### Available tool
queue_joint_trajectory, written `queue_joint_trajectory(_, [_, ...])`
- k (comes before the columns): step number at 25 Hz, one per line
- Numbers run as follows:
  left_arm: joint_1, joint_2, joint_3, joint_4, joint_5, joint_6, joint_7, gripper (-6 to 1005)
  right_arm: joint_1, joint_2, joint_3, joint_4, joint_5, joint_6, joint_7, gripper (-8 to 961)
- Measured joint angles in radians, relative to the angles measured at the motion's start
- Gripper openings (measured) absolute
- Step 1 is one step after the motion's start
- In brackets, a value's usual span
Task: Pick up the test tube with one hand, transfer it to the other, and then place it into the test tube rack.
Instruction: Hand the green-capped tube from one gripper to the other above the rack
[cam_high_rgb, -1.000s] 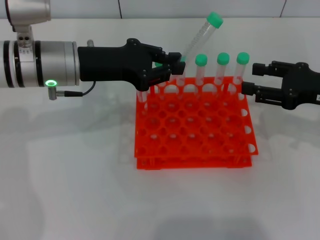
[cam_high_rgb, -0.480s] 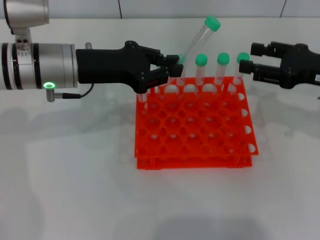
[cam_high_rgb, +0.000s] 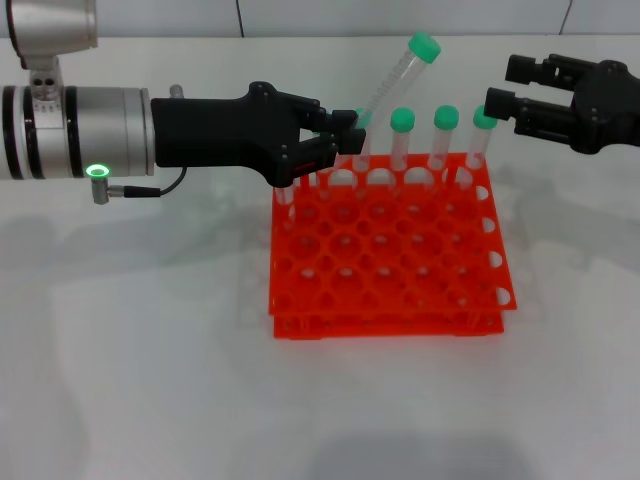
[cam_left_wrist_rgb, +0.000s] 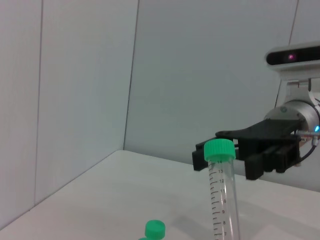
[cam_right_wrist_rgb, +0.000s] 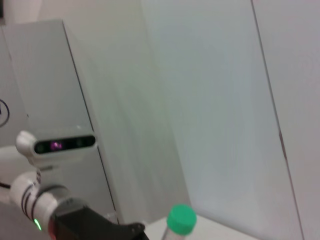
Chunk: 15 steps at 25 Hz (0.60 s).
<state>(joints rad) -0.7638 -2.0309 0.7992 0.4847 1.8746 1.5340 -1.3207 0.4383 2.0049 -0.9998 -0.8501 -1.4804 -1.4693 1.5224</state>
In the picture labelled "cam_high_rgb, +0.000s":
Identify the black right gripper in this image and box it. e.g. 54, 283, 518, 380
484, 52, 640, 156

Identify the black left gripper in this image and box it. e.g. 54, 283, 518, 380
150, 81, 369, 188

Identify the green-capped test tube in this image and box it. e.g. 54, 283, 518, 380
427, 104, 461, 191
313, 130, 335, 200
329, 31, 443, 171
273, 184, 297, 222
459, 105, 500, 194
389, 107, 417, 194
351, 107, 374, 195

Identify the orange test tube rack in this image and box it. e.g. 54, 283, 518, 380
268, 153, 519, 341

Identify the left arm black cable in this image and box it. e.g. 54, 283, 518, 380
89, 166, 189, 206

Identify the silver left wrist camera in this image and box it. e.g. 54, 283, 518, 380
0, 0, 100, 90

